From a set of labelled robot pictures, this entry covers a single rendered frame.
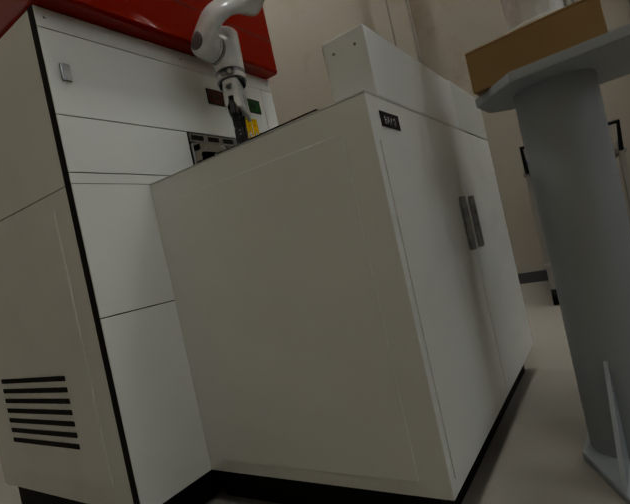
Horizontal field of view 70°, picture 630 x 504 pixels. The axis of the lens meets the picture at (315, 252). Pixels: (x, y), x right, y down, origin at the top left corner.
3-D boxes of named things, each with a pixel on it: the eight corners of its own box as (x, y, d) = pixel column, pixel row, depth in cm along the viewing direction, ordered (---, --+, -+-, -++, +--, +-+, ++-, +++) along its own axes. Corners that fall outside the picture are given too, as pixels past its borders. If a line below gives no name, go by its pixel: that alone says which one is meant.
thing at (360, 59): (335, 113, 89) (320, 44, 89) (429, 139, 135) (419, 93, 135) (377, 95, 84) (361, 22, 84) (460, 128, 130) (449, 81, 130)
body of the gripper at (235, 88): (239, 69, 123) (246, 107, 121) (249, 87, 133) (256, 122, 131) (213, 76, 124) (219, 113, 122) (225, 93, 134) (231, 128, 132)
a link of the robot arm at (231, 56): (227, 61, 122) (251, 72, 130) (219, 18, 124) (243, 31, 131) (207, 75, 127) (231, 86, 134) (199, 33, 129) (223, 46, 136)
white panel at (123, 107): (65, 186, 99) (26, 9, 99) (286, 187, 166) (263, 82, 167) (72, 182, 97) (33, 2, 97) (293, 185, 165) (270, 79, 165)
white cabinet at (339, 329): (217, 502, 113) (148, 185, 114) (380, 373, 193) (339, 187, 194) (474, 550, 77) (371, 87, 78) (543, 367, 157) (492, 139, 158)
